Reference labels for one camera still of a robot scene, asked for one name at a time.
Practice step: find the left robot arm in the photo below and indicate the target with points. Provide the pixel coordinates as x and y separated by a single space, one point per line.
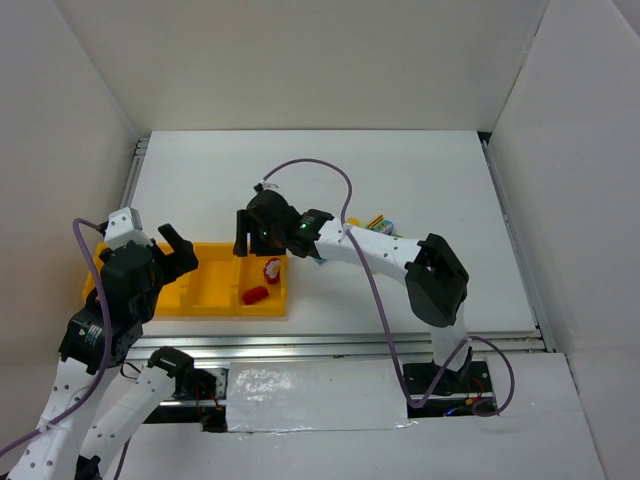
70 441

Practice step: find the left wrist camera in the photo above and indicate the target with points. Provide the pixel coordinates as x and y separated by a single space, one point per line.
124 226

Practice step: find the aluminium rail frame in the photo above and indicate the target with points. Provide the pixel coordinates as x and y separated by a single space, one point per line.
426 181

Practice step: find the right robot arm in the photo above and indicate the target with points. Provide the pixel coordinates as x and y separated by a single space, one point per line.
434 278

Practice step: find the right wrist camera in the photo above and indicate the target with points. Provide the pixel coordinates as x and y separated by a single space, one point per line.
266 186

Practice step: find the red rectangular lego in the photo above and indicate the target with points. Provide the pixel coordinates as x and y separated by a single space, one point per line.
254 295

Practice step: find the yellow three-compartment bin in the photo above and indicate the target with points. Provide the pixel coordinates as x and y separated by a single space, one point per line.
215 288

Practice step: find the red arched lego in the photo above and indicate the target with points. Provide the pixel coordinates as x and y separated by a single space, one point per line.
272 271

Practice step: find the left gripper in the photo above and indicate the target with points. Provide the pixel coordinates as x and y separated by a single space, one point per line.
167 258

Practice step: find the teal decorated round lego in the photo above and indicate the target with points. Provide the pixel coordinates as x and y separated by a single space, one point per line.
385 227

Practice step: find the white taped sheet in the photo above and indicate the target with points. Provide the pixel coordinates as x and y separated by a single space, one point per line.
328 395

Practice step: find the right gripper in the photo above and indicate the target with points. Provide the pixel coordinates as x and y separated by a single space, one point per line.
255 220

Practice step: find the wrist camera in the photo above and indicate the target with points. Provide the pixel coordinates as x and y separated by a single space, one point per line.
124 226
266 186

